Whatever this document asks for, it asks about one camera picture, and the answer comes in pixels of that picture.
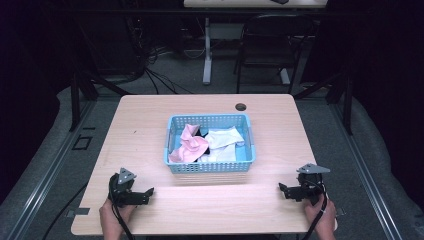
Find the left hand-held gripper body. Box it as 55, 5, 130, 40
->
108, 167, 144, 208

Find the light blue plastic basket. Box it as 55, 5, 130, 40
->
163, 113, 257, 175

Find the plain white sock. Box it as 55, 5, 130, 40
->
198, 143, 238, 163

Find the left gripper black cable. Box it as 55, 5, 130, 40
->
109, 189, 135, 240

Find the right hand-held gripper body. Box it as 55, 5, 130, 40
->
293, 163, 331, 206

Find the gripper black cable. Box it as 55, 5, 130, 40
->
301, 181, 328, 240
109, 189, 135, 240

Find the black floor cable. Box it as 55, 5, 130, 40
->
41, 181, 90, 240

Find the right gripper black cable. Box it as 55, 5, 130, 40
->
301, 181, 328, 240

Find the white desk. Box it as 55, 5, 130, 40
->
183, 0, 329, 86

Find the black metal stand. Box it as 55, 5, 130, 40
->
293, 71, 355, 136
68, 66, 132, 133

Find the grey tape strip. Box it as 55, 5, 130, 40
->
66, 207, 91, 218

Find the person's right hand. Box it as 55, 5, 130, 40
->
303, 196, 337, 233

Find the bundle of dark cables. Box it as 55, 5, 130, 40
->
124, 13, 196, 96

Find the black tape rectangle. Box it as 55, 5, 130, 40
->
71, 134, 94, 151

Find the black folding chair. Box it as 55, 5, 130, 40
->
233, 13, 316, 95

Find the pink cloth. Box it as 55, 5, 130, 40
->
168, 123, 210, 164

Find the aluminium floor rail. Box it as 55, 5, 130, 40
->
6, 99, 98, 240
328, 103, 405, 240

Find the person's left hand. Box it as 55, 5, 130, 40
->
98, 198, 136, 233

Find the white sock with grey toe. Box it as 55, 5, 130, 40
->
203, 126, 246, 150

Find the black cloth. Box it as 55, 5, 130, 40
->
194, 128, 211, 156

